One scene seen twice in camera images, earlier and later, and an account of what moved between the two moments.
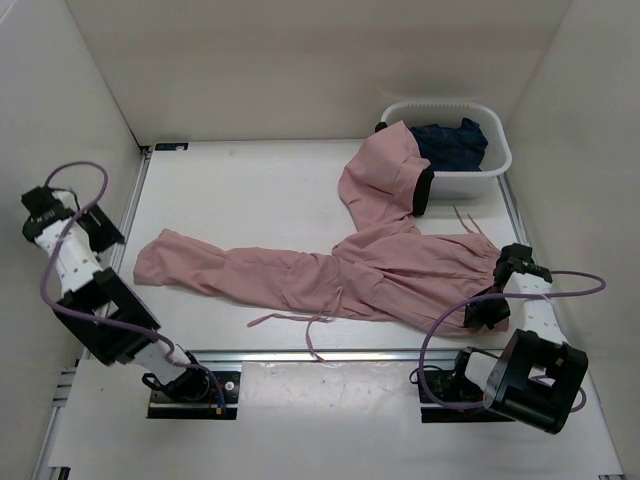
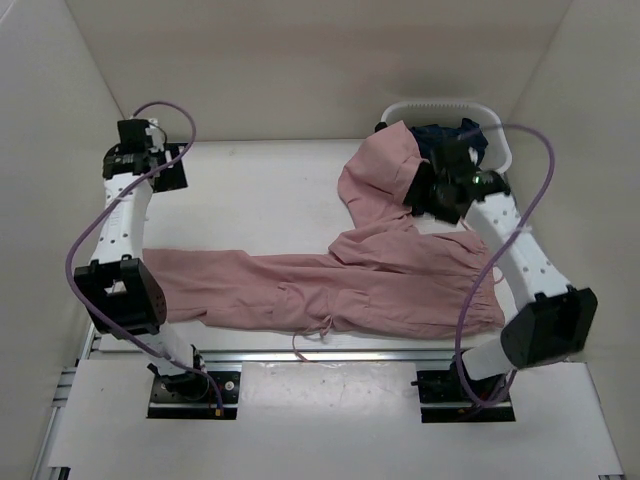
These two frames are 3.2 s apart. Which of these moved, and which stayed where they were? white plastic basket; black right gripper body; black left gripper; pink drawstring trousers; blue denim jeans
Moved: pink drawstring trousers; black left gripper; black right gripper body
Stayed: blue denim jeans; white plastic basket
